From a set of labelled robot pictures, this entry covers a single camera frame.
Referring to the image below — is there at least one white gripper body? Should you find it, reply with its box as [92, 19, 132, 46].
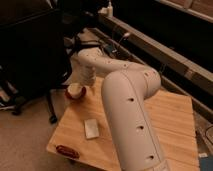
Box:
[78, 66, 96, 86]

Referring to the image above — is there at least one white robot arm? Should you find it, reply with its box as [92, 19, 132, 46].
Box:
[77, 48, 171, 171]

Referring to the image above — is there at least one red ceramic bowl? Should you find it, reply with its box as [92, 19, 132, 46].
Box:
[65, 86, 86, 99]

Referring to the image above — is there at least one blue power strip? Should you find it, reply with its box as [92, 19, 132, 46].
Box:
[104, 45, 117, 55]

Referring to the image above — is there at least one white rectangular sponge block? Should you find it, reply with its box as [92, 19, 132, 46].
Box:
[84, 119, 99, 139]

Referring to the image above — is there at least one black office chair far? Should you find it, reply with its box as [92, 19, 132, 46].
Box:
[56, 0, 107, 53]

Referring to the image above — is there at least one black office chair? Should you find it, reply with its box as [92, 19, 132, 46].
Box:
[0, 0, 72, 115]
[56, 0, 107, 53]

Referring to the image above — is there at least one black office chair near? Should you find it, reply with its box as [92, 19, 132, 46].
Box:
[0, 0, 72, 115]

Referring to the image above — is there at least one white bottle on ledge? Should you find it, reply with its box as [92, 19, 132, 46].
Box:
[107, 0, 113, 17]

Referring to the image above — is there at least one dark red oblong object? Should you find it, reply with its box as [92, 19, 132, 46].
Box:
[56, 145, 80, 159]

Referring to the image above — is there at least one black cable with white plug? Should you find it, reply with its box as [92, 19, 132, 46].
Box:
[111, 31, 133, 61]

